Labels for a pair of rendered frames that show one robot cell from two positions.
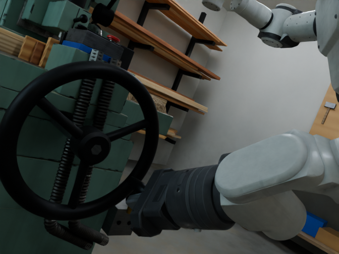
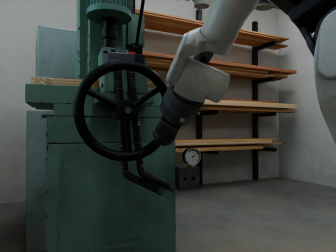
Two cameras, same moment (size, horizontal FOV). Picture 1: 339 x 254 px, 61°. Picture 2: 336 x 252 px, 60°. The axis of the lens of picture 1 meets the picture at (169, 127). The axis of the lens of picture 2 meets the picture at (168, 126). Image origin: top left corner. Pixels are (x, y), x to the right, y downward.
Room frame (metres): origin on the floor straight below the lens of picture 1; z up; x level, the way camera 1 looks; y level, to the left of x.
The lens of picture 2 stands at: (-0.22, -0.31, 0.76)
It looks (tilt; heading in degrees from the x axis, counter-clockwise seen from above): 1 degrees up; 22
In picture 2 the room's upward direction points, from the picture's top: straight up
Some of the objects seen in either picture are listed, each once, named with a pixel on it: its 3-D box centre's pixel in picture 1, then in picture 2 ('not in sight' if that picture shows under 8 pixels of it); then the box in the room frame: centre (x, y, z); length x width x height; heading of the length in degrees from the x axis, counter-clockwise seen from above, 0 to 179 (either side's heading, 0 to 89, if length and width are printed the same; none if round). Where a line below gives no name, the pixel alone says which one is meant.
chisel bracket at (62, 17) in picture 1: (65, 22); (109, 62); (0.77, 0.36, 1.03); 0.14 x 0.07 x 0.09; 42
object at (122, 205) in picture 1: (115, 211); (183, 175); (0.82, 0.06, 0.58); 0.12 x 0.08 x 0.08; 42
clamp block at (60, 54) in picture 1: (87, 78); (122, 82); (0.62, 0.20, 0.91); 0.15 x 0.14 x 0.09; 132
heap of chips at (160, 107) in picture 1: (148, 100); not in sight; (0.87, 0.09, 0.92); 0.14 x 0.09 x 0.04; 42
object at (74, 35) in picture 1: (102, 47); (124, 60); (0.62, 0.20, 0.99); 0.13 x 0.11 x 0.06; 132
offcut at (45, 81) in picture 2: not in sight; (43, 83); (0.56, 0.49, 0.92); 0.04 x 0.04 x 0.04; 17
